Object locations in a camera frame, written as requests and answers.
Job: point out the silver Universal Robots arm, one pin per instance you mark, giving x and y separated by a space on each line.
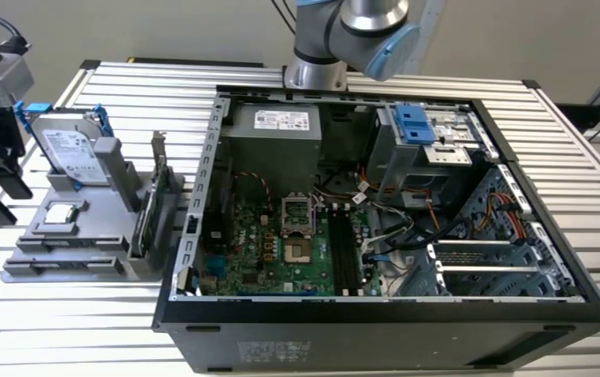
363 23

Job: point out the black RAM slot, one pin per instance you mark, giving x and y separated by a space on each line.
336 251
349 251
343 251
356 251

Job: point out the silver CPU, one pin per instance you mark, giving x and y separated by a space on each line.
60 214

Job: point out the hard disk in blue carrier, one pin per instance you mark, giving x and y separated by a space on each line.
65 145

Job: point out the grey parts rack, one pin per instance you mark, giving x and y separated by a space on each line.
104 222

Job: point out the green motherboard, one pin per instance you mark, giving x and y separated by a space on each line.
248 243

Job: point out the grey power supply unit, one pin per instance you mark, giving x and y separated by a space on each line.
275 157

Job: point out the CPU socket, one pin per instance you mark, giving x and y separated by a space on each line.
299 252

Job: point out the blue expansion slot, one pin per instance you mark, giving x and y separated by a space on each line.
300 292

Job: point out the tall metal drive bay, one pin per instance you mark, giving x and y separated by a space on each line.
411 173

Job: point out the blue plastic latch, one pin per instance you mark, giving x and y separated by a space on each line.
416 134
411 114

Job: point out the black PC case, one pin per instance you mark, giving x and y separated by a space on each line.
384 337

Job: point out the low metal disk bay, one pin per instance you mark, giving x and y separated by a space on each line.
490 269

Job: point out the graphics card with bracket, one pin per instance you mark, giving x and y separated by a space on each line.
153 212

